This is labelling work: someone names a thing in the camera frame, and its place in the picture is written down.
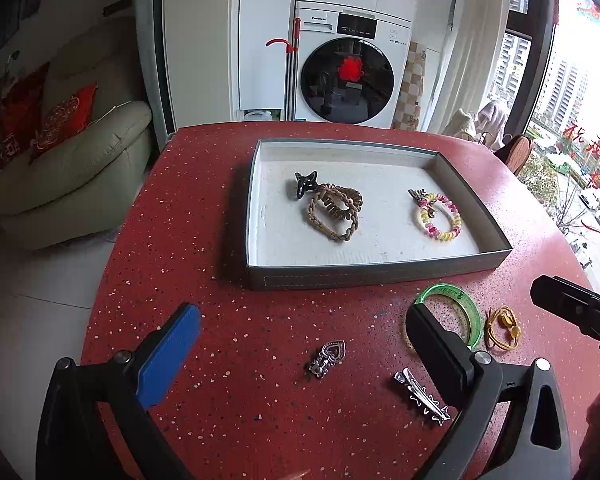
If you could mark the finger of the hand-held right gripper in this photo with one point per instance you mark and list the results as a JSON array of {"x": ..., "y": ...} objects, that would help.
[{"x": 565, "y": 297}]

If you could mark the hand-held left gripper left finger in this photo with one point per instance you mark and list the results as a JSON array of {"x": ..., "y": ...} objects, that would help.
[{"x": 170, "y": 355}]

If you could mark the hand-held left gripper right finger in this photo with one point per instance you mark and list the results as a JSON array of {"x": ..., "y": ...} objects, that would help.
[{"x": 432, "y": 340}]

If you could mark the silver metal hair clip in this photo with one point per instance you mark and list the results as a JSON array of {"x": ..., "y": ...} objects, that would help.
[{"x": 422, "y": 397}]

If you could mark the silver heart charm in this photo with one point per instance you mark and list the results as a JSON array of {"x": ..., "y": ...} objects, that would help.
[{"x": 330, "y": 355}]

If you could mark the grey jewelry tray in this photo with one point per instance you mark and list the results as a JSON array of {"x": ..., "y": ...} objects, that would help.
[{"x": 380, "y": 240}]

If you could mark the bronze bow hair clip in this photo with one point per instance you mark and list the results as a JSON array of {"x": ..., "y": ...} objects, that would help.
[{"x": 422, "y": 205}]

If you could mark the black hair claw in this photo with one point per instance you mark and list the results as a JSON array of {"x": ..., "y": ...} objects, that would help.
[{"x": 302, "y": 185}]

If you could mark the person's left hand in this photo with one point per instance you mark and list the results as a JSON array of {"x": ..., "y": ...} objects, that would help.
[{"x": 297, "y": 476}]

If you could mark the beige cloth on chair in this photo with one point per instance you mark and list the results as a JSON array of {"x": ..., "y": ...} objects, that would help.
[{"x": 480, "y": 120}]

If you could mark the beige leather armchair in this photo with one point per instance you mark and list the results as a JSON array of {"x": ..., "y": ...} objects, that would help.
[{"x": 80, "y": 170}]

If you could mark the checkered folded board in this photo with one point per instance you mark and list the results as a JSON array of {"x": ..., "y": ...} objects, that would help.
[{"x": 410, "y": 90}]

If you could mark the white plastic jug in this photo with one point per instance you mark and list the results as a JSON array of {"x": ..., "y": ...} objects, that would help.
[{"x": 260, "y": 115}]

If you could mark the red embroidered cushion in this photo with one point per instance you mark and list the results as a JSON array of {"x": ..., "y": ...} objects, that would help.
[{"x": 62, "y": 120}]

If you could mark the white washing machine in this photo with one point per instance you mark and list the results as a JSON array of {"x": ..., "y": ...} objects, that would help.
[{"x": 350, "y": 75}]

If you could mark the sofa with red blanket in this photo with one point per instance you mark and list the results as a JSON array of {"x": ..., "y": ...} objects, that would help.
[{"x": 5, "y": 130}]

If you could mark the brown wall switch panel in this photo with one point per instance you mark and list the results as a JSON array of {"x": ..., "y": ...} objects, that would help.
[{"x": 116, "y": 6}]

